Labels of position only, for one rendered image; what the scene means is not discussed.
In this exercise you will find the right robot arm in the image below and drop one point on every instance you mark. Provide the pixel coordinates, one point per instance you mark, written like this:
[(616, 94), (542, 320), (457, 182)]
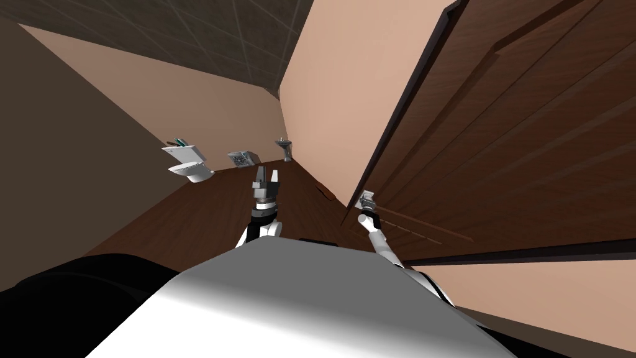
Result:
[(382, 243)]

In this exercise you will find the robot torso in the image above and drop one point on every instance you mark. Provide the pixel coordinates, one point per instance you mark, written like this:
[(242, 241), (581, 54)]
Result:
[(298, 298)]

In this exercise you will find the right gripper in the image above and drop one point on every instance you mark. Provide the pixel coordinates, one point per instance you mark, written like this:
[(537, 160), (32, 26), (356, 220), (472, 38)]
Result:
[(367, 204)]

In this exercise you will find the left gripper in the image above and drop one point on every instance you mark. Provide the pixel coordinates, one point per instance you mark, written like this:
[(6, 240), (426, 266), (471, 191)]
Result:
[(266, 190)]

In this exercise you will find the dark brown wooden door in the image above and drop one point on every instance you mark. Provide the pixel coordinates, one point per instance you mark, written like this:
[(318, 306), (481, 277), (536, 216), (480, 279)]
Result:
[(507, 129)]

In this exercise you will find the white toilet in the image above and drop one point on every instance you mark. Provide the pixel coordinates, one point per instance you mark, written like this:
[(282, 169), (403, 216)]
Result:
[(190, 161)]

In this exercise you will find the grey square box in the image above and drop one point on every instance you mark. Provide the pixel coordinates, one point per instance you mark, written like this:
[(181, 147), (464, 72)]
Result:
[(242, 159)]

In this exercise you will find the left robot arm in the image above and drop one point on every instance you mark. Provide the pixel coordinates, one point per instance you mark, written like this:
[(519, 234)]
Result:
[(74, 308)]

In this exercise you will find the grey pedestal sink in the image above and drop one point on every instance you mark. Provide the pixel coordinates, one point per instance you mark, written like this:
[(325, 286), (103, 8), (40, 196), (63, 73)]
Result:
[(285, 148)]

